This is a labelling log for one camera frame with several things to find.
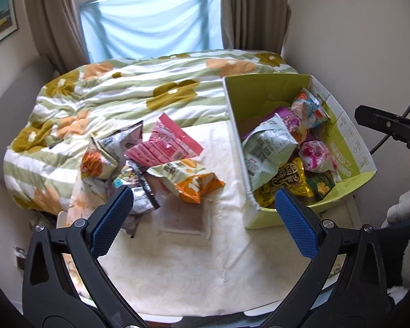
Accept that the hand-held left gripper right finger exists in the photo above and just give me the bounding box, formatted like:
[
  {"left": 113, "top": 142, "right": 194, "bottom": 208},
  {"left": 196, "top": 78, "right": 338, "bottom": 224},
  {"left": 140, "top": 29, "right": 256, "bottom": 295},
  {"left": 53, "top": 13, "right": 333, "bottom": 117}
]
[{"left": 260, "top": 187, "right": 389, "bottom": 328}]

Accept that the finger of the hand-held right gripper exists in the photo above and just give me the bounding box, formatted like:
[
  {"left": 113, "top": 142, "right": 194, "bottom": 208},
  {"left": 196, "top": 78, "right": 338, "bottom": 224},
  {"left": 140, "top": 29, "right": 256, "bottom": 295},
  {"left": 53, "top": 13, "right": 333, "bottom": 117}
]
[{"left": 355, "top": 105, "right": 410, "bottom": 151}]

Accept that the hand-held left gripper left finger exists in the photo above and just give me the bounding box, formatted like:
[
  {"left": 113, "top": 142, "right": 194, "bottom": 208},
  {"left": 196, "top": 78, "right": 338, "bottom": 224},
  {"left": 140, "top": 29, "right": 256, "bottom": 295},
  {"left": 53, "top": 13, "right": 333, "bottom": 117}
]
[{"left": 22, "top": 184, "right": 147, "bottom": 328}]

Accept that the green cardboard box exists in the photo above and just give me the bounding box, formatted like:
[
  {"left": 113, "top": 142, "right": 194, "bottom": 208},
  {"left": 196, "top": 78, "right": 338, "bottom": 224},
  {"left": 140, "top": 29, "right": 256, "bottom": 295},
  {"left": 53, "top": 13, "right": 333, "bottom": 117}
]
[{"left": 223, "top": 73, "right": 377, "bottom": 230}]

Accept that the yellow and black snack packet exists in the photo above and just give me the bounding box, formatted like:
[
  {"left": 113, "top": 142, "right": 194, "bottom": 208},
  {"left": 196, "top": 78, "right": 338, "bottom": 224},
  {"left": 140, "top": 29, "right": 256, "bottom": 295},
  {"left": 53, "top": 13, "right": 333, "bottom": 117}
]
[{"left": 256, "top": 158, "right": 317, "bottom": 210}]

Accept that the dark green cracker packet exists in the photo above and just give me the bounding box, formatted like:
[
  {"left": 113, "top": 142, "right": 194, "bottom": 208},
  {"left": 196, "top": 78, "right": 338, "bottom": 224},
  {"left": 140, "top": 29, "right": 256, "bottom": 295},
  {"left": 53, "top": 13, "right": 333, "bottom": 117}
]
[{"left": 305, "top": 172, "right": 336, "bottom": 201}]

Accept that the pink and white snack packet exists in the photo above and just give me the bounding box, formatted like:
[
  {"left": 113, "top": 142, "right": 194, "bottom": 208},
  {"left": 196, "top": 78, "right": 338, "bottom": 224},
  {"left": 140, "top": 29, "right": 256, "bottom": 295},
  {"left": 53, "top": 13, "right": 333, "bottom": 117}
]
[{"left": 298, "top": 139, "right": 338, "bottom": 174}]

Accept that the light blue red snack packet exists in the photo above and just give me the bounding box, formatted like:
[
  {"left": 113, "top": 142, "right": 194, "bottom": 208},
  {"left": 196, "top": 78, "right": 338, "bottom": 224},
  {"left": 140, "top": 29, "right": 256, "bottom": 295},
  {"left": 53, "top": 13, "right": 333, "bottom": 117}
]
[{"left": 291, "top": 88, "right": 331, "bottom": 129}]

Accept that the pale printed snack bag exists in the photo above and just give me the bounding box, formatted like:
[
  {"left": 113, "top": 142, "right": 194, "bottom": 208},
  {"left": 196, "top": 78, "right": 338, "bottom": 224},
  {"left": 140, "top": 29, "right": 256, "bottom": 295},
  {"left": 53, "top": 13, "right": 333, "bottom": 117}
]
[{"left": 242, "top": 120, "right": 300, "bottom": 191}]

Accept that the purple snack packet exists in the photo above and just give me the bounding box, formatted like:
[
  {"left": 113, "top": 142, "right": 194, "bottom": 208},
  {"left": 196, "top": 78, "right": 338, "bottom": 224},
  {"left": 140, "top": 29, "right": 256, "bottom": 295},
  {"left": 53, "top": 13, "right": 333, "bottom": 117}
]
[{"left": 273, "top": 106, "right": 309, "bottom": 145}]

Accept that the white fluffy cloth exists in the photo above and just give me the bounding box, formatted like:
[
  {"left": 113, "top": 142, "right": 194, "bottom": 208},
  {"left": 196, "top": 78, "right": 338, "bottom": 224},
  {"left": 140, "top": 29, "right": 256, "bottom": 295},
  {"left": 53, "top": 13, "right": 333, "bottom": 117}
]
[{"left": 381, "top": 191, "right": 410, "bottom": 311}]

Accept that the dark silver snack packet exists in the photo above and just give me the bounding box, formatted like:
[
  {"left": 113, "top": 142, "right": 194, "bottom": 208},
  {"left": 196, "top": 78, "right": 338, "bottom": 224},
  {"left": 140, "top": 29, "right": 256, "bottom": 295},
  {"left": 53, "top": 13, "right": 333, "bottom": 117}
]
[{"left": 113, "top": 164, "right": 162, "bottom": 216}]

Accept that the orange striped snack packet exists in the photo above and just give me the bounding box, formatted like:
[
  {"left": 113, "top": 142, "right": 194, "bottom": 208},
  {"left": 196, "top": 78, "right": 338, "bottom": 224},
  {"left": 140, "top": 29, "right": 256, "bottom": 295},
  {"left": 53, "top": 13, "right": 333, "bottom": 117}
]
[{"left": 81, "top": 143, "right": 119, "bottom": 180}]

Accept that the grey chip bag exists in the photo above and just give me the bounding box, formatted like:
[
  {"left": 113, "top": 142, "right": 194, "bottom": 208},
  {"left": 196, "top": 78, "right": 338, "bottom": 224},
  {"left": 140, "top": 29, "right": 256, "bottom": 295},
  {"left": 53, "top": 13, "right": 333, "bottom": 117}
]
[{"left": 96, "top": 121, "right": 145, "bottom": 166}]

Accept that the orange and white chip bag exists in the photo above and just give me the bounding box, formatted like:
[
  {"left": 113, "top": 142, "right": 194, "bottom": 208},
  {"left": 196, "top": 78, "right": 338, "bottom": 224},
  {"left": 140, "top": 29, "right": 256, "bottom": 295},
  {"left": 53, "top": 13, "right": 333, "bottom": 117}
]
[{"left": 147, "top": 159, "right": 226, "bottom": 204}]

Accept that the floral striped blanket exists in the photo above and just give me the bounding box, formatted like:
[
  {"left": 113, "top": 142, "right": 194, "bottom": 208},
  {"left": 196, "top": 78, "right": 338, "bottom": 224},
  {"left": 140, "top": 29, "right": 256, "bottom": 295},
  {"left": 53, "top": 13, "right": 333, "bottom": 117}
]
[{"left": 3, "top": 49, "right": 300, "bottom": 213}]

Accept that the grey headboard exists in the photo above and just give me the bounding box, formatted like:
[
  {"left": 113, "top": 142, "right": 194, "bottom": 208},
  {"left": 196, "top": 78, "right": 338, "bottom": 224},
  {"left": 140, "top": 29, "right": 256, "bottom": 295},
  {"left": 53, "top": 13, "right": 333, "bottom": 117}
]
[{"left": 0, "top": 55, "right": 61, "bottom": 180}]

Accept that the brown curtain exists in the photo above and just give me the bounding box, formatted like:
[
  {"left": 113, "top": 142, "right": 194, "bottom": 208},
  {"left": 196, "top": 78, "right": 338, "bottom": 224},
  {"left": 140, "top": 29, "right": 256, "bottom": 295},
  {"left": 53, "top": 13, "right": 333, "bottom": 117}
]
[
  {"left": 220, "top": 0, "right": 292, "bottom": 55},
  {"left": 22, "top": 0, "right": 90, "bottom": 73}
]

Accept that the light blue window cloth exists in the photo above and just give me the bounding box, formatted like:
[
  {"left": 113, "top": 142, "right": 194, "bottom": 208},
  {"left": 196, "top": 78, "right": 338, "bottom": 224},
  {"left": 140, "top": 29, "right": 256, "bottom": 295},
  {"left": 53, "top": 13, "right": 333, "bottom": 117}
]
[{"left": 79, "top": 0, "right": 225, "bottom": 64}]

